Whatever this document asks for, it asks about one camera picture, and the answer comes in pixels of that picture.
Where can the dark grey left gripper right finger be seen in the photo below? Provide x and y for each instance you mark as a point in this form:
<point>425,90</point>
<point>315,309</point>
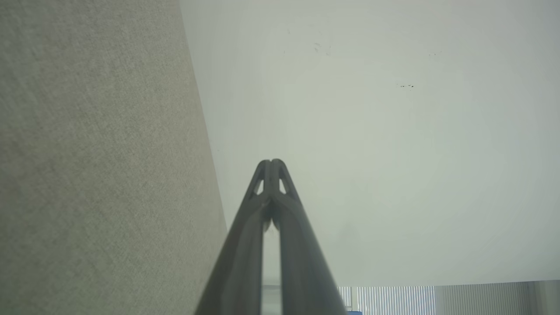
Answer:
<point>302,262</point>

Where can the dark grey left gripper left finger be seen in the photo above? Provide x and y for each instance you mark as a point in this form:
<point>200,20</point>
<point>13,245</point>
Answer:
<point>238,262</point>

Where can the white vertical window blinds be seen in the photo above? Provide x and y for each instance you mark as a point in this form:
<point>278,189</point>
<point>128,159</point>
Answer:
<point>393,302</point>

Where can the grey fabric sofa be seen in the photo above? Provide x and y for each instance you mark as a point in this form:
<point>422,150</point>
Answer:
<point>87,153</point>

